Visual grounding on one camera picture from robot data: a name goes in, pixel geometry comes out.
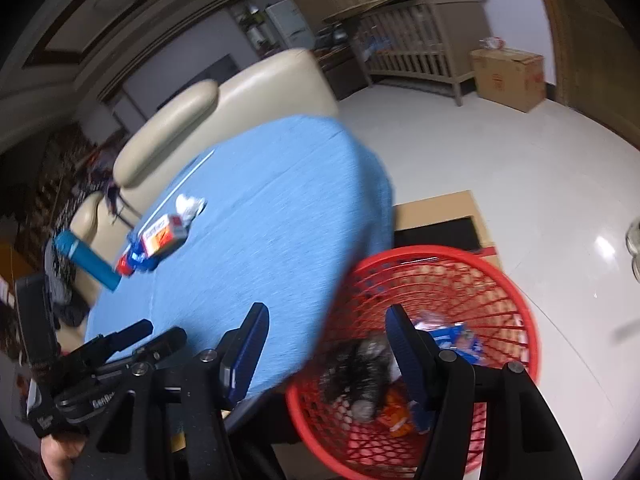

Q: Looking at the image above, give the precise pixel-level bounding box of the teal insulated bottle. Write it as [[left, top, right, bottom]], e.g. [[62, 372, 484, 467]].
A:
[[52, 230, 123, 292]]

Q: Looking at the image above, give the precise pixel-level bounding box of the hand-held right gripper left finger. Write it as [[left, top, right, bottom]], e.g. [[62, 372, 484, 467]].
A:
[[72, 302, 288, 480]]

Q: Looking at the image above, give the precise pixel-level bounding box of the blue white snack packet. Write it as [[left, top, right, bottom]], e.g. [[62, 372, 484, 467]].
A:
[[432, 322, 483, 366]]

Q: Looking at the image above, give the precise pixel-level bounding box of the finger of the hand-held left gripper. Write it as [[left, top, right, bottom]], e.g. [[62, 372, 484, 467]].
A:
[[100, 327, 187, 368], [82, 319, 154, 361]]

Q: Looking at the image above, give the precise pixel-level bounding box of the blue tablecloth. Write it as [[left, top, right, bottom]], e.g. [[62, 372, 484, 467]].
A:
[[84, 115, 396, 433]]

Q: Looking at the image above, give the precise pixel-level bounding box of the red mesh basket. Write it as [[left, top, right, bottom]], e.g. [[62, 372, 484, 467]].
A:
[[286, 245, 541, 478]]

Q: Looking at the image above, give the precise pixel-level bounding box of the beige leather sofa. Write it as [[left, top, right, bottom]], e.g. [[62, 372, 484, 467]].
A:
[[70, 47, 341, 301]]

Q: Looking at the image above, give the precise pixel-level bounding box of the white crumpled paper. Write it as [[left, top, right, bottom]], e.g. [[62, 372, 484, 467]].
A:
[[175, 194, 208, 221]]

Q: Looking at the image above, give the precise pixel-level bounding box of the orange snack wrapper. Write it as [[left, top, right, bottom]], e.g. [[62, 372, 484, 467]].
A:
[[377, 390, 416, 435]]

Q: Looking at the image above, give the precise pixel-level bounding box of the white refrigerator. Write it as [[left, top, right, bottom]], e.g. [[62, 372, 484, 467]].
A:
[[265, 0, 316, 51]]

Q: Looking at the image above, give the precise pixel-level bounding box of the dark wooden shelf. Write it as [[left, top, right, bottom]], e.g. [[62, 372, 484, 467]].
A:
[[0, 125, 116, 261]]

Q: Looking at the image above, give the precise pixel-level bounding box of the person's left forearm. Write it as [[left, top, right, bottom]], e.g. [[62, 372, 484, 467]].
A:
[[41, 437, 86, 480]]

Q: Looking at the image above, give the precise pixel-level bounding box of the flat cardboard sheet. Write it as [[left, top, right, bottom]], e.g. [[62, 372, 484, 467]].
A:
[[392, 189, 506, 271]]

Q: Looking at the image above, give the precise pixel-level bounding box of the glass jar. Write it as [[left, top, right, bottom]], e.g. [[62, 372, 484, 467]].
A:
[[625, 217, 640, 283]]

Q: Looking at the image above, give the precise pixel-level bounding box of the black plastic bag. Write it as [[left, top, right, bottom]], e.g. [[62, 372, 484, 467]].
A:
[[320, 332, 401, 421]]

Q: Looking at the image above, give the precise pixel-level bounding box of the orange white box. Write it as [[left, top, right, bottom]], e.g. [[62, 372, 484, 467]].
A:
[[139, 214, 190, 257]]

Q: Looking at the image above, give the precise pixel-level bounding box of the blue red packet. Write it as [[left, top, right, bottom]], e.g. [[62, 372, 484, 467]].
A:
[[116, 240, 161, 277]]

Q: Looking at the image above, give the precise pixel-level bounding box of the brown cardboard box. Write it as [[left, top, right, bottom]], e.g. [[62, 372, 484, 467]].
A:
[[469, 47, 547, 113]]

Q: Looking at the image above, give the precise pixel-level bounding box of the thin white stick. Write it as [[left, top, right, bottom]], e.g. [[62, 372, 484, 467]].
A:
[[129, 149, 216, 233]]

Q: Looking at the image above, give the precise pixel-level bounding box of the wooden crib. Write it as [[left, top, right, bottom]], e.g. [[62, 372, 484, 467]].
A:
[[325, 0, 493, 107]]

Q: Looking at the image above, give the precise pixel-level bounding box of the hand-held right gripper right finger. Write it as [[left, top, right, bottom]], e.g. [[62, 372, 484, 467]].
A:
[[385, 305, 583, 480]]

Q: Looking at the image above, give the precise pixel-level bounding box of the dark jacket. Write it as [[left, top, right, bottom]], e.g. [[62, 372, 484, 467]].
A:
[[55, 287, 93, 330]]

